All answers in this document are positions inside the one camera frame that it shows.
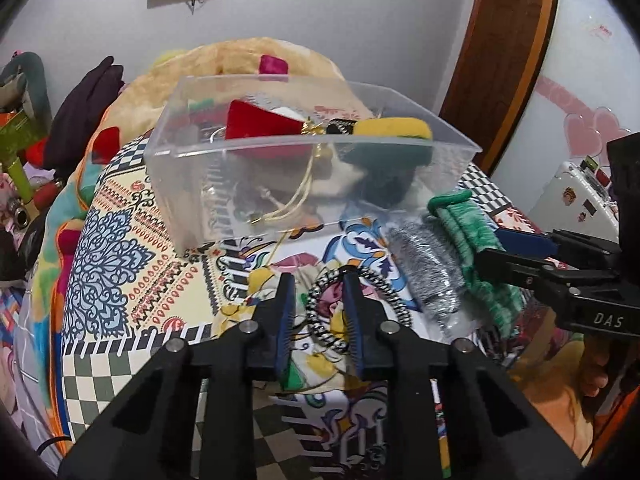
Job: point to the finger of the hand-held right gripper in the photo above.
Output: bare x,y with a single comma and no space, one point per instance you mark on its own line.
525,242
510,265

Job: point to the red velvet pouch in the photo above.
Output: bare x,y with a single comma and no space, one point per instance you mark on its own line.
250,120

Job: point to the green knitted cloth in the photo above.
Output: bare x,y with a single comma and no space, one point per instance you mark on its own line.
465,220

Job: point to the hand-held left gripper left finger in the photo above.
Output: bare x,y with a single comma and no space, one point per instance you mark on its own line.
286,320

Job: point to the magenta cloth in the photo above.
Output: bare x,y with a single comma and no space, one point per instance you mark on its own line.
274,65

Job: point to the person's right forearm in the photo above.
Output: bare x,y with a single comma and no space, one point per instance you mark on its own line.
550,405

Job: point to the clear plastic storage box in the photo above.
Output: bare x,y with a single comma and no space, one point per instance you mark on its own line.
200,185

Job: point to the grey green plush toy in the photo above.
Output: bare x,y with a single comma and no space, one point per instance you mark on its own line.
27,80

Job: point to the white suitcase with stickers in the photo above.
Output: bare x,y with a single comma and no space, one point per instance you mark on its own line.
570,200

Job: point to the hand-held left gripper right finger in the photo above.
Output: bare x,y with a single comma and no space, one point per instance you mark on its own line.
351,320

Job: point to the patterned bedsheet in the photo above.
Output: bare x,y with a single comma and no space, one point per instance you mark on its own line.
125,260

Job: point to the yellow green sponge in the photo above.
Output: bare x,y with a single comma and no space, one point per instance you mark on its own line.
395,127

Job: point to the wooden door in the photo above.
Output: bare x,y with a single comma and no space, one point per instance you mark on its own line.
500,60

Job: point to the silver glitter scrunchie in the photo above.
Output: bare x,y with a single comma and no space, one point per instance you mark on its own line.
425,270

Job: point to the beige blanket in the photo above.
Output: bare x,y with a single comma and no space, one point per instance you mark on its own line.
225,60

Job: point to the dark purple garment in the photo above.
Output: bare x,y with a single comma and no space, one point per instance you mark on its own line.
85,105

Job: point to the white cloth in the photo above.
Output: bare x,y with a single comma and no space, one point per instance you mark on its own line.
345,177

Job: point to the pink heart wall decal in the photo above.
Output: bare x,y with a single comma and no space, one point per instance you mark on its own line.
585,125

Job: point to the dark round scrubber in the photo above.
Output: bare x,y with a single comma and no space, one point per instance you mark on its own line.
385,180

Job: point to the colourful printed blanket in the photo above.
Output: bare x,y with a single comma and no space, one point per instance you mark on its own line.
50,260

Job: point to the person's right hand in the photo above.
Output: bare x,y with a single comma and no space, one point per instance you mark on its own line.
592,370

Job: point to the green orange box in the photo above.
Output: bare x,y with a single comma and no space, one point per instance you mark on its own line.
20,135

